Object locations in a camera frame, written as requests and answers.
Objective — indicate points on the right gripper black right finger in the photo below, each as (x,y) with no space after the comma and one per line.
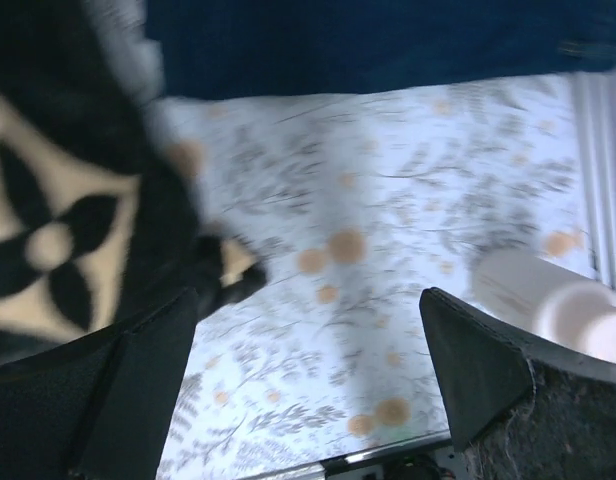
(519,406)

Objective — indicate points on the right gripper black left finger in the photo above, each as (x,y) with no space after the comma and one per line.
(99,407)

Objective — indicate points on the beige bottle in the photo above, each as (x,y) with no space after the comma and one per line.
(549,301)

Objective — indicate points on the black floral pillow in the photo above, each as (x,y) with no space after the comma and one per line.
(96,225)

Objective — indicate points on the floral patterned table mat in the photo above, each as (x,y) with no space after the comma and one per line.
(355,205)

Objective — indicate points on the folded blue denim cloth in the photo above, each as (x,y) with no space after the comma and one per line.
(219,50)

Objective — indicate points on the aluminium frame corner post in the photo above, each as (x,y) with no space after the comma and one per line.
(596,136)

